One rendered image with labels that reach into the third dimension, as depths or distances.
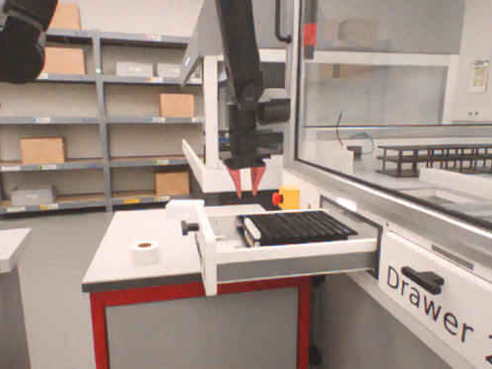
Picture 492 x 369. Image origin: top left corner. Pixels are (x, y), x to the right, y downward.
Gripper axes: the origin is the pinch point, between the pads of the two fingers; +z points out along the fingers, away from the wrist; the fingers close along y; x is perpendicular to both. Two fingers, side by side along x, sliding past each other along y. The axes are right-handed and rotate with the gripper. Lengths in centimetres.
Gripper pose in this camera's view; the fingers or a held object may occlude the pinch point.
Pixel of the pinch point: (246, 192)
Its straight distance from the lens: 79.9
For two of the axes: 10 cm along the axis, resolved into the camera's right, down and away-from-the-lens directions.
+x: 2.4, 3.0, -9.3
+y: -9.7, 1.4, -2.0
